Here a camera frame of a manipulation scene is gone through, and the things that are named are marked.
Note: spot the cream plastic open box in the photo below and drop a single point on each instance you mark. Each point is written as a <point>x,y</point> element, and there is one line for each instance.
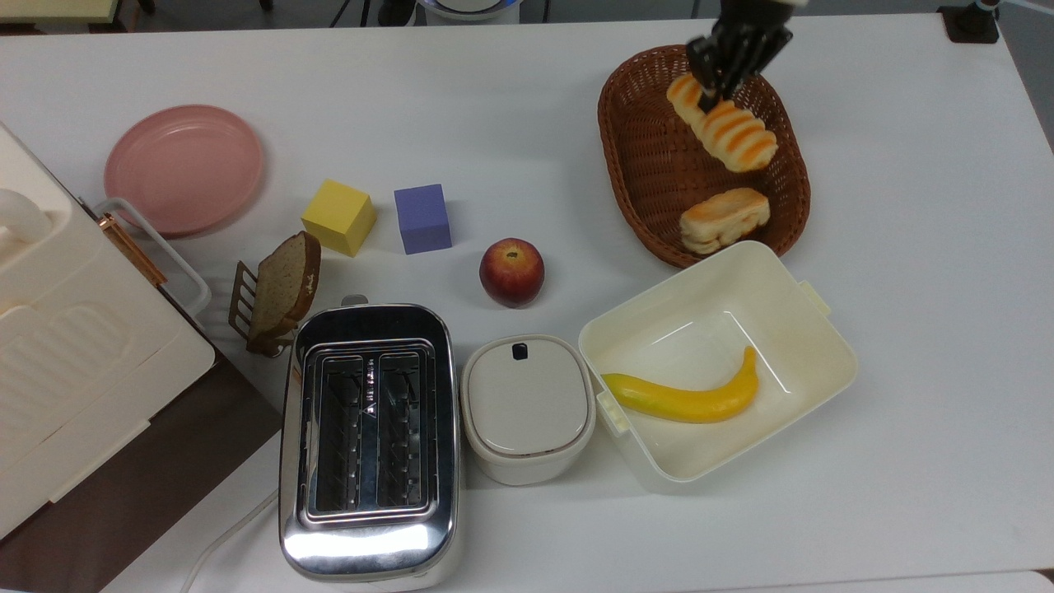
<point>790,329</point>

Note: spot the black table clamp mount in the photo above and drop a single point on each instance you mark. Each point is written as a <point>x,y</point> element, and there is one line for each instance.
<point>970,25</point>

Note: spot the dark brown board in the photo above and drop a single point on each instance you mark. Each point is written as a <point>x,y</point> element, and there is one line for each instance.
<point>148,486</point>

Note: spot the brown bread slice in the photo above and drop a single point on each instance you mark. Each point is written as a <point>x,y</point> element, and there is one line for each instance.
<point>284,288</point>

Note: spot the golden rectangular bread bun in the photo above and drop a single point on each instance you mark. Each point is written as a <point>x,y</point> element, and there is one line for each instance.
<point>725,218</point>

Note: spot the chrome two-slot toaster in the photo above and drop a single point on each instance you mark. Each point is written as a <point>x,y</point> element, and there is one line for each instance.
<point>370,535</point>

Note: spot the striped long bread roll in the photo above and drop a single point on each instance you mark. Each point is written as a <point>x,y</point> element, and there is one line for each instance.
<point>733,132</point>

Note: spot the yellow cube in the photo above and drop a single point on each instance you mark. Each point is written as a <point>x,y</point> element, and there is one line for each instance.
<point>338,216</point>

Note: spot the pale yellow side table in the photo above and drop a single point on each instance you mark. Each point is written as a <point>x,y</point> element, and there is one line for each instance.
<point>53,8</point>

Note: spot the pink round plate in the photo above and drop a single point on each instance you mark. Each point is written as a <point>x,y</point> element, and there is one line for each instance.
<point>183,169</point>

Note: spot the brown wicker basket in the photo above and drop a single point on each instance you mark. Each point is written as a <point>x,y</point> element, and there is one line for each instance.
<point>642,165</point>

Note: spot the white lidded square container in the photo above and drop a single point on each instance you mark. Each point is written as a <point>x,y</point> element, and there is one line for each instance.
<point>527,405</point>

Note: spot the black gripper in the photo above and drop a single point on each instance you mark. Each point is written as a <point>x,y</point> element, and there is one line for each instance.
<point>745,37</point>

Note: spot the red apple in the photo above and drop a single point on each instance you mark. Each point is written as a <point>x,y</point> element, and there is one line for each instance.
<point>512,273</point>

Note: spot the purple cube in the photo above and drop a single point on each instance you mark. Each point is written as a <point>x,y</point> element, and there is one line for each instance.
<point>422,219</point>

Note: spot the large cream bread bin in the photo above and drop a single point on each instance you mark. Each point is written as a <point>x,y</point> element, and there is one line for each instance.
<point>74,354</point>

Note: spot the yellow banana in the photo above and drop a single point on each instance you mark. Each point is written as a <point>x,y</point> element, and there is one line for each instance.
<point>683,403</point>

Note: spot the round white robot base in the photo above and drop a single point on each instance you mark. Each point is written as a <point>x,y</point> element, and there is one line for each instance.
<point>469,8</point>

